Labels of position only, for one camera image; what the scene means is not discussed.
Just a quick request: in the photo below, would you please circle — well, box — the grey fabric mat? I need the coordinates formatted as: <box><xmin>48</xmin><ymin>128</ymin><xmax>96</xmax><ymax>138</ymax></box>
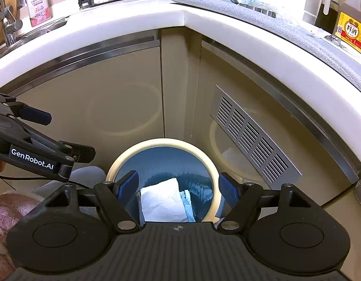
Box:
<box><xmin>169</xmin><ymin>0</ymin><xmax>361</xmax><ymax>98</ymax></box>

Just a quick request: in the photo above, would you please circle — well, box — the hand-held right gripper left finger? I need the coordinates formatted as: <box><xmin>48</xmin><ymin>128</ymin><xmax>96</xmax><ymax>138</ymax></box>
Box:
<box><xmin>43</xmin><ymin>170</ymin><xmax>140</xmax><ymax>235</ymax></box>

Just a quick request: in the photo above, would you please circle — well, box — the dark bottle with white lid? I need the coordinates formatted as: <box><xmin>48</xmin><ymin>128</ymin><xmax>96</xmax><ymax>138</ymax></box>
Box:
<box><xmin>314</xmin><ymin>0</ymin><xmax>341</xmax><ymax>34</ymax></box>

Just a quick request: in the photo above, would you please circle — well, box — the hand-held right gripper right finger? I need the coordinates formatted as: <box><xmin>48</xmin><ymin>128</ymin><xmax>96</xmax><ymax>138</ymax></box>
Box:
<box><xmin>218</xmin><ymin>172</ymin><xmax>319</xmax><ymax>232</ymax></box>

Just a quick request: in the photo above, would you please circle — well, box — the pink dish soap bottle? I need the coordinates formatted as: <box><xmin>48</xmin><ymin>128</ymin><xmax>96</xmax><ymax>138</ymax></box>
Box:
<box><xmin>23</xmin><ymin>0</ymin><xmax>50</xmax><ymax>27</ymax></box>

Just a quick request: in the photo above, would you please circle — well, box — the chrome faucet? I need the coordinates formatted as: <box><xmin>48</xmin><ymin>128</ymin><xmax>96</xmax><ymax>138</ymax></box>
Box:
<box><xmin>0</xmin><ymin>0</ymin><xmax>23</xmax><ymax>47</ymax></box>

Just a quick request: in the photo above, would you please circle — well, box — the blue bin bag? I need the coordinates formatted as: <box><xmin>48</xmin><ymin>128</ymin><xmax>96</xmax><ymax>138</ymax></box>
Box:
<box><xmin>114</xmin><ymin>146</ymin><xmax>214</xmax><ymax>223</ymax></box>

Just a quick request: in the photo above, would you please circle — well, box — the beige cabinet door with grille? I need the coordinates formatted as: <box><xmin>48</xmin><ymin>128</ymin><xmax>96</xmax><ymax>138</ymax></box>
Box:
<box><xmin>195</xmin><ymin>42</ymin><xmax>357</xmax><ymax>207</ymax></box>

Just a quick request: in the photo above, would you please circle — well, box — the silver vent grille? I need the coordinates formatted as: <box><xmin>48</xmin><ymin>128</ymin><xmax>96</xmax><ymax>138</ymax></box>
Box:
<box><xmin>210</xmin><ymin>85</ymin><xmax>302</xmax><ymax>186</ymax></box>

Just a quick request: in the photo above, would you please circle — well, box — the cream round trash bin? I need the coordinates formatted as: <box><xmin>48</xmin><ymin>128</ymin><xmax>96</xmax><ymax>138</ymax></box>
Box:
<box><xmin>106</xmin><ymin>138</ymin><xmax>223</xmax><ymax>223</ymax></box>

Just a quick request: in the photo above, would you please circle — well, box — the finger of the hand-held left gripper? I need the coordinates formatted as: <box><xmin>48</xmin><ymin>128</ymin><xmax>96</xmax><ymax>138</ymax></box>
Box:
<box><xmin>0</xmin><ymin>92</ymin><xmax>52</xmax><ymax>126</ymax></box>
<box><xmin>28</xmin><ymin>132</ymin><xmax>96</xmax><ymax>163</ymax></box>

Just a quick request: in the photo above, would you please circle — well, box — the steel sink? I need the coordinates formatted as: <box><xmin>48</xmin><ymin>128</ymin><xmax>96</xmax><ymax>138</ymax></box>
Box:
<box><xmin>0</xmin><ymin>16</ymin><xmax>70</xmax><ymax>62</ymax></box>

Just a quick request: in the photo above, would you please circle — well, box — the pink fluffy clothing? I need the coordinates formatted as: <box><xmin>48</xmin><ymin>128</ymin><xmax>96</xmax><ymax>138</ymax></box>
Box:
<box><xmin>0</xmin><ymin>193</ymin><xmax>40</xmax><ymax>270</ymax></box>

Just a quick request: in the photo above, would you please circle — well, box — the cooking wine jug yellow label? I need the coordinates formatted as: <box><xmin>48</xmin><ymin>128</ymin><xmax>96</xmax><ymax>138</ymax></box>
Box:
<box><xmin>332</xmin><ymin>0</ymin><xmax>361</xmax><ymax>54</ymax></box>

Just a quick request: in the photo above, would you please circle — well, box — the white printed paper sheet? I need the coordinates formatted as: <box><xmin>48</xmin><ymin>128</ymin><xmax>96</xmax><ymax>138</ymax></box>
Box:
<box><xmin>304</xmin><ymin>26</ymin><xmax>360</xmax><ymax>56</ymax></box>

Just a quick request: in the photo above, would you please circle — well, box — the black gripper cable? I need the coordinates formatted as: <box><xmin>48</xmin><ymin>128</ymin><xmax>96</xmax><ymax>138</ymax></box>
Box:
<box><xmin>0</xmin><ymin>176</ymin><xmax>94</xmax><ymax>188</ymax></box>

